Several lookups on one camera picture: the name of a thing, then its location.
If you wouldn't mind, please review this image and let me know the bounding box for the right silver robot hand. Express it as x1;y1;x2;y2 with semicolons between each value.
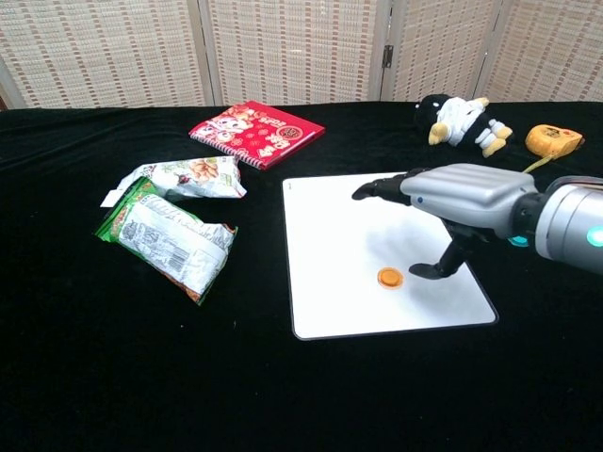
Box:
350;163;539;280

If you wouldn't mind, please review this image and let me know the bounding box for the orange disc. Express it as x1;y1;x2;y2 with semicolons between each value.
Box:
377;266;405;289

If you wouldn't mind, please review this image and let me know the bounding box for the black and white plush toy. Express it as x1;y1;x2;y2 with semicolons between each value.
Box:
414;93;514;159

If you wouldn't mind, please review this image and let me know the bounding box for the yellow tape measure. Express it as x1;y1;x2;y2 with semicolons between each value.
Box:
520;123;586;174

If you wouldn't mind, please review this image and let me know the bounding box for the woven folding screen panel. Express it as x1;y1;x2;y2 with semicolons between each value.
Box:
475;0;603;104
197;0;393;107
379;0;514;103
0;0;213;110

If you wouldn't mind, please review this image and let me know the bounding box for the white magnetic board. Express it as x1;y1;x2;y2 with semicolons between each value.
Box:
281;171;499;341

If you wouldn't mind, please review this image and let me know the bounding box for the red spiral notebook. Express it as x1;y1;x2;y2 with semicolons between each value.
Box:
188;100;327;171

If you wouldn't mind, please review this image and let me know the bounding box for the white snack bag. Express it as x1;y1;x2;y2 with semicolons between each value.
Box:
99;155;248;208

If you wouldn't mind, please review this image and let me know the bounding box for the green snack bag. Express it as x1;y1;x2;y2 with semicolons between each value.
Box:
94;177;239;306

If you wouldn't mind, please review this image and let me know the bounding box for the black velvet tablecloth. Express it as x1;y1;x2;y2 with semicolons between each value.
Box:
0;100;603;452

